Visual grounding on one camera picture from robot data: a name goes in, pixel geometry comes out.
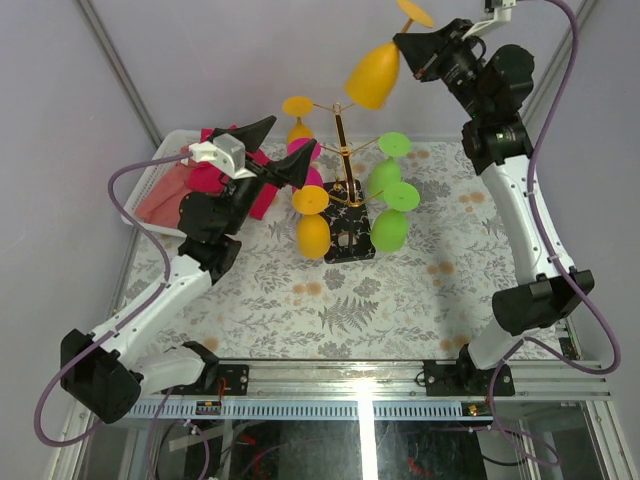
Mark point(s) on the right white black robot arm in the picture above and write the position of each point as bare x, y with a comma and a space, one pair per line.
496, 142

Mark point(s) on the floral table mat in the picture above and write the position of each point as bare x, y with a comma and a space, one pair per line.
424, 301

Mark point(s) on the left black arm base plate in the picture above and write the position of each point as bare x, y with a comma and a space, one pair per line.
225, 377

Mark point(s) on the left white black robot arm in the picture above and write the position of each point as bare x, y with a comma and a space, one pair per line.
125, 336

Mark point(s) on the white plastic basket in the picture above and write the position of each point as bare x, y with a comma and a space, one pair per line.
170, 146

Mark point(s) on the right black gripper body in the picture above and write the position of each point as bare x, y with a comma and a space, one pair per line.
460, 70

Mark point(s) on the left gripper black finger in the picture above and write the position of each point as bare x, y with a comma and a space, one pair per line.
290, 171
252, 135

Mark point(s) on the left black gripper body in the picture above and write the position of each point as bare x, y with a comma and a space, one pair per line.
239, 199

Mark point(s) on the magenta plastic wine glass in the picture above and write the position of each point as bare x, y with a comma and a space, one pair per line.
313, 177

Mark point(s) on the pink cloth in basket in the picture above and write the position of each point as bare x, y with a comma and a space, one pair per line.
161, 206

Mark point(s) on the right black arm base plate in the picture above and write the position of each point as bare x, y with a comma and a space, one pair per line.
458, 379

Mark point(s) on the gold wine glass rack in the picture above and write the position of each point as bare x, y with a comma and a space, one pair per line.
347, 214

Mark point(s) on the green wine glass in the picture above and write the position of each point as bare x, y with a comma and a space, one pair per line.
393, 145
391, 227

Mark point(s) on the orange plastic wine glass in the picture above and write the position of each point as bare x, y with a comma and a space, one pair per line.
298, 107

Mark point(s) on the orange wine glass front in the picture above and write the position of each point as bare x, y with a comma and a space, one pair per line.
374, 77

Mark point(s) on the magenta cloth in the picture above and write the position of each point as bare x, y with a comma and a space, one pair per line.
208, 179

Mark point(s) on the aluminium mounting rail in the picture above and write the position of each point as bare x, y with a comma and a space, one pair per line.
350, 380

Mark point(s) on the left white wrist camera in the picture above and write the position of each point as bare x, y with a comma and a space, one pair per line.
226, 153

